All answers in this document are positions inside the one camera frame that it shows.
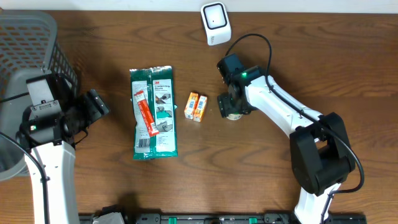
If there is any green lid spice jar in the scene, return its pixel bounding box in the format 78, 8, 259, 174
227, 113, 243, 121

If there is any orange small box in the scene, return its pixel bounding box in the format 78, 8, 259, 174
193, 95, 208, 122
184, 92, 199, 119

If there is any red white snack stick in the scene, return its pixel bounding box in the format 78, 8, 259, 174
134, 90, 160, 137

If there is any green white snack bag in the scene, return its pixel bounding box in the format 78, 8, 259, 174
129, 65, 178, 160

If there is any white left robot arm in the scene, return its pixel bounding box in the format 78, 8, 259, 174
17, 73, 110, 223

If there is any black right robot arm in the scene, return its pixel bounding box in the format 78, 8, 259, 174
217, 54, 356, 223

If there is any white barcode scanner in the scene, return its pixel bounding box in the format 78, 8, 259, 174
200, 1, 232, 46

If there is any grey plastic basket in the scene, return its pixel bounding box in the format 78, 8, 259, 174
0, 9, 80, 181

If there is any black mounting rail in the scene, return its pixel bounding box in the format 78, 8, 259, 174
79, 212, 368, 224

